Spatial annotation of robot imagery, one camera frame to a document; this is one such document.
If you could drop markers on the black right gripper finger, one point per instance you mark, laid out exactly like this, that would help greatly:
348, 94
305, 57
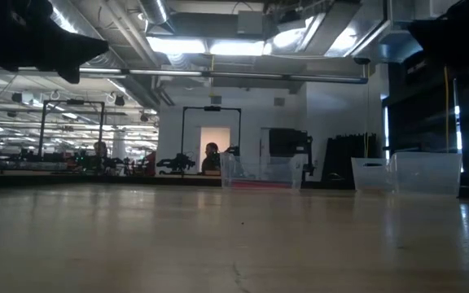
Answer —
434, 36

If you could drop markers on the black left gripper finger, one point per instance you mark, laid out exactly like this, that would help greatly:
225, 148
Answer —
71, 75
71, 46

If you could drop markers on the clear plastic bin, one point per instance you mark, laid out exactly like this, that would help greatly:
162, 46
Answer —
267, 171

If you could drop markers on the black background robot arm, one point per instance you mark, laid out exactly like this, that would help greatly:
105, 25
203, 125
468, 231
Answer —
177, 164

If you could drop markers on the person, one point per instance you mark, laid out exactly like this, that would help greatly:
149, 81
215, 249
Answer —
101, 150
211, 160

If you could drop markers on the metal ventilation hood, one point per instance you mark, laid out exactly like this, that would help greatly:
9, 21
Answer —
340, 36

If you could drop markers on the ceiling light panel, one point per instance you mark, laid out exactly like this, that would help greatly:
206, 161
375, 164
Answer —
236, 49
175, 45

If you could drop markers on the large white plastic bin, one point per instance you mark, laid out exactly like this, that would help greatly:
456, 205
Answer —
426, 175

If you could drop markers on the black folded panels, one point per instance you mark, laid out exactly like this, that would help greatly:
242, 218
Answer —
344, 158

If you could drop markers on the small white plastic bin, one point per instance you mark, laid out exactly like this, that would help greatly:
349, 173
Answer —
371, 177

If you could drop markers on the horizontal metal pipe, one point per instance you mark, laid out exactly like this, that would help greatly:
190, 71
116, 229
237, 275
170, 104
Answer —
259, 76

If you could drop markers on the black equipment cart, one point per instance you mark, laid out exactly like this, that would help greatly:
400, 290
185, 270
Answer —
287, 140

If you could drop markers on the grey ceiling box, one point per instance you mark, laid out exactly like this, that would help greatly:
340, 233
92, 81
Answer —
251, 22

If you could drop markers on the black frame stand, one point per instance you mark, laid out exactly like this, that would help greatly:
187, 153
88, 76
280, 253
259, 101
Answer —
73, 102
212, 108

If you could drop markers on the round spiral ventilation duct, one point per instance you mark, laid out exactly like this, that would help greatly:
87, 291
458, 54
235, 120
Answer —
155, 10

